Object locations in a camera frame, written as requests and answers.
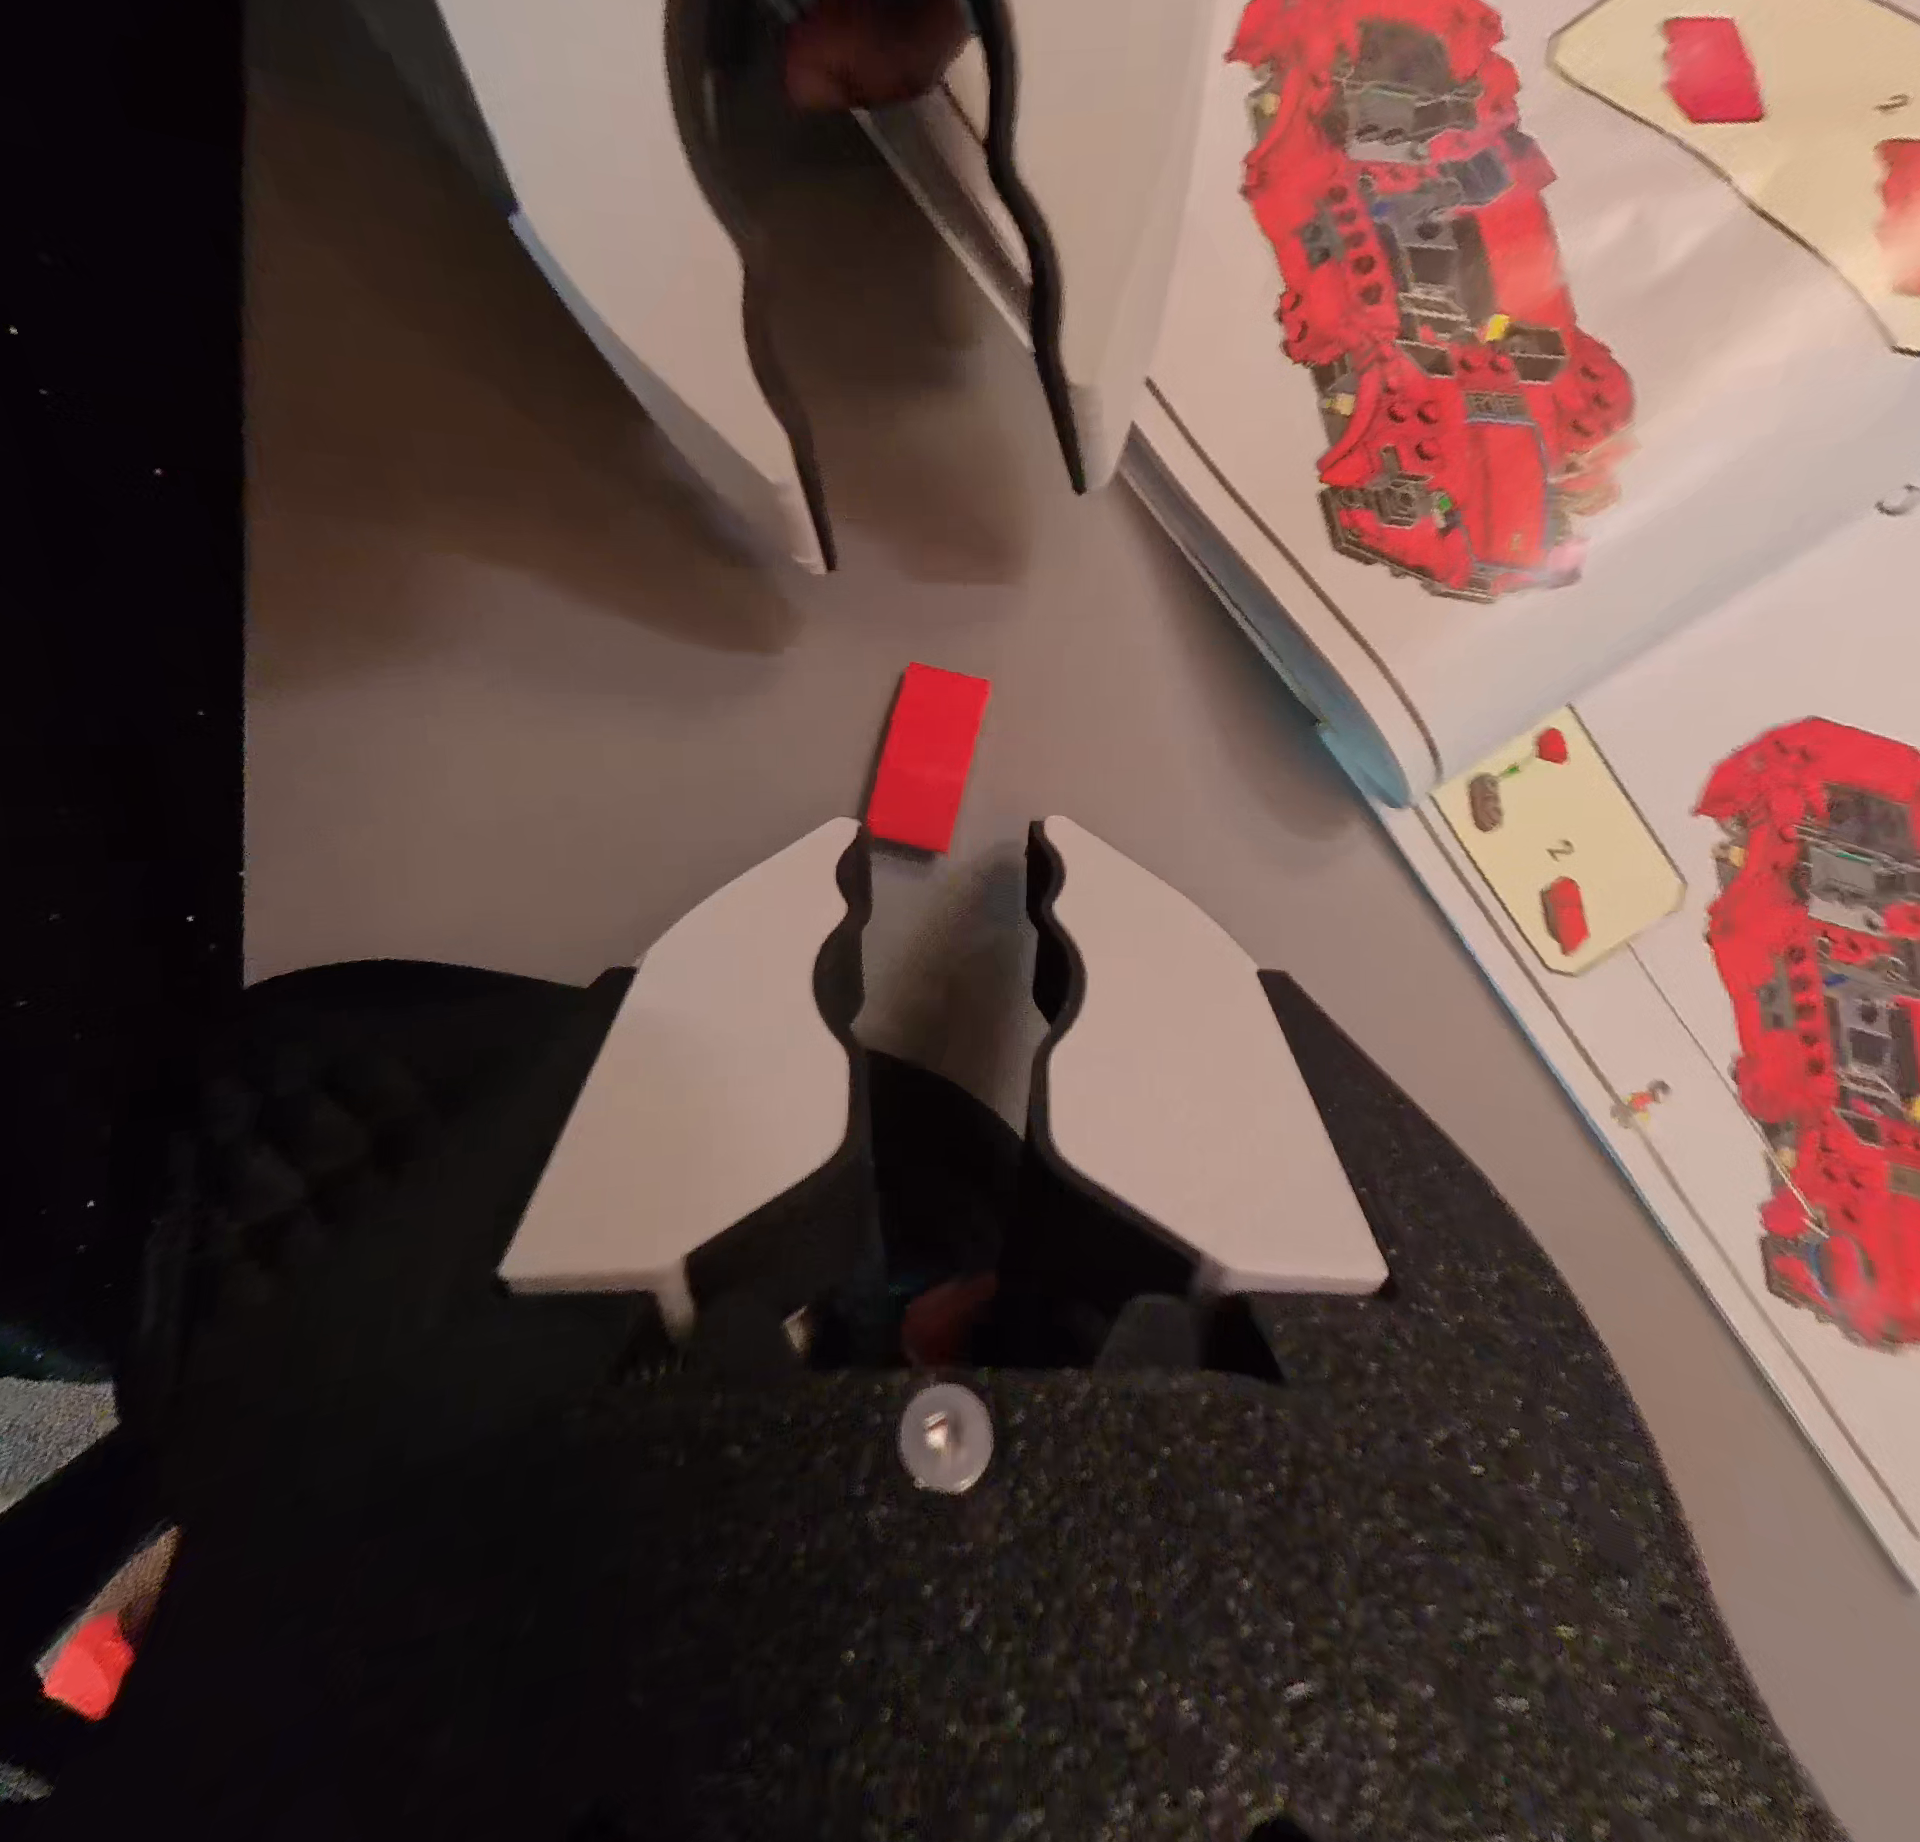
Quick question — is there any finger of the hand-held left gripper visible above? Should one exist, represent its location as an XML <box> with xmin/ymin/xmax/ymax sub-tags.
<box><xmin>960</xmin><ymin>0</ymin><xmax>1228</xmax><ymax>500</ymax></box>
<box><xmin>403</xmin><ymin>0</ymin><xmax>837</xmax><ymax>578</ymax></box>

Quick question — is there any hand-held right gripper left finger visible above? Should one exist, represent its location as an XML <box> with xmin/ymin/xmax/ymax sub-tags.
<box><xmin>495</xmin><ymin>817</ymin><xmax>879</xmax><ymax>1299</ymax></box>

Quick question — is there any white instruction booklet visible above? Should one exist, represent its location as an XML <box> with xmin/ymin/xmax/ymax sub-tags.
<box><xmin>1116</xmin><ymin>0</ymin><xmax>1920</xmax><ymax>1591</ymax></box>

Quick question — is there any red lego brick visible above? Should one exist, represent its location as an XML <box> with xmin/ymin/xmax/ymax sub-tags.
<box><xmin>862</xmin><ymin>664</ymin><xmax>991</xmax><ymax>848</ymax></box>

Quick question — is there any person's right hand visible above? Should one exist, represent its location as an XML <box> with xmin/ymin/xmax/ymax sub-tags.
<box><xmin>899</xmin><ymin>1269</ymin><xmax>1003</xmax><ymax>1351</ymax></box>

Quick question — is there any black printed shirt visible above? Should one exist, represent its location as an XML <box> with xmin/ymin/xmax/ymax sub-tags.
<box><xmin>0</xmin><ymin>0</ymin><xmax>248</xmax><ymax>1364</ymax></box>

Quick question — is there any small red lego piece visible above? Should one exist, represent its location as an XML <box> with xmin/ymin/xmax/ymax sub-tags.
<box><xmin>37</xmin><ymin>1616</ymin><xmax>139</xmax><ymax>1724</ymax></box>

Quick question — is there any black foam pad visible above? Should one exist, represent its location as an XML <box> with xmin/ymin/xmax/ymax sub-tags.
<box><xmin>127</xmin><ymin>959</ymin><xmax>638</xmax><ymax>1425</ymax></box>

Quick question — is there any person's left hand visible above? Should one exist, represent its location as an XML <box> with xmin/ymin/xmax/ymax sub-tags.
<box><xmin>782</xmin><ymin>0</ymin><xmax>968</xmax><ymax>113</ymax></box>

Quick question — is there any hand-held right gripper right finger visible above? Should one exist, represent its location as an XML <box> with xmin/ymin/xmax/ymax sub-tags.
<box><xmin>1021</xmin><ymin>817</ymin><xmax>1393</xmax><ymax>1299</ymax></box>

